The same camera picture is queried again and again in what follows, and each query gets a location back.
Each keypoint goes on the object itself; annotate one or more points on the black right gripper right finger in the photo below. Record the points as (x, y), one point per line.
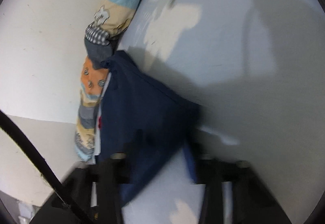
(233, 193)

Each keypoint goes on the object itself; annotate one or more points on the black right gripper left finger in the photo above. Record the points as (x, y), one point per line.
(91, 194)

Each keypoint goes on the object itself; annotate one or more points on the long patchwork bolster pillow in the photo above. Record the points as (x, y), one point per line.
(111, 19)

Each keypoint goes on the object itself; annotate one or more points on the navy blue jacket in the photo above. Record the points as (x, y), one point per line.
(147, 121)

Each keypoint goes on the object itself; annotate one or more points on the light blue cloud bedsheet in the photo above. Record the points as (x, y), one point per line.
(256, 68)

